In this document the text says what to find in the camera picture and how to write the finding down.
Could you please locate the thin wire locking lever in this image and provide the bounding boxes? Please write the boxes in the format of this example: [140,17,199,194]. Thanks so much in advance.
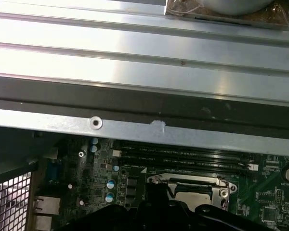
[167,185,176,200]

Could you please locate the square brown base plate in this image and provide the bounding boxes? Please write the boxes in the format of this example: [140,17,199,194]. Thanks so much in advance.
[165,0,289,31]

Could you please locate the silver square CPU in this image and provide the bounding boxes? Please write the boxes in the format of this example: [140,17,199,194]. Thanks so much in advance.
[174,189,214,209]

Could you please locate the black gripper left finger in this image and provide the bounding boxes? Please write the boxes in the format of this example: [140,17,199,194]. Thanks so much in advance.
[54,184,163,231]

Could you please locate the metal socket cover frame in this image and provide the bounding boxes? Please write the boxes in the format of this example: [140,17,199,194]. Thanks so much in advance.
[167,177,222,210]

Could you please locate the black RAM slot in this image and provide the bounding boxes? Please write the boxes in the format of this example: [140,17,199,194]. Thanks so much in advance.
[120,157,259,170]
[112,149,252,160]
[114,140,250,152]

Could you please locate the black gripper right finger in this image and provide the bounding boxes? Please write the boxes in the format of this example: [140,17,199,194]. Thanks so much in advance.
[158,184,277,231]

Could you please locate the CPU socket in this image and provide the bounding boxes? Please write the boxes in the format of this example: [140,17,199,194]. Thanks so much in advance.
[146,175,238,213]

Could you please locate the open black PC case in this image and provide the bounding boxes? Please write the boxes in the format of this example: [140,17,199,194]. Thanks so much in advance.
[0,74,289,231]

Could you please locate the green motherboard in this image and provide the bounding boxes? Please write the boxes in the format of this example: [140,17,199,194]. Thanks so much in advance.
[36,137,289,231]

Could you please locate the blue rear port connector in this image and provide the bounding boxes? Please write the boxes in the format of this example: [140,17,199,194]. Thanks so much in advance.
[47,160,64,184]

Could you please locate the metal network port block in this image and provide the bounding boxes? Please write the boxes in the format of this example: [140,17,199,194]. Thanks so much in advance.
[34,195,61,231]

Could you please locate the square black chip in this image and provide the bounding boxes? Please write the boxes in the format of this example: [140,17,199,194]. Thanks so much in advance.
[262,207,284,223]

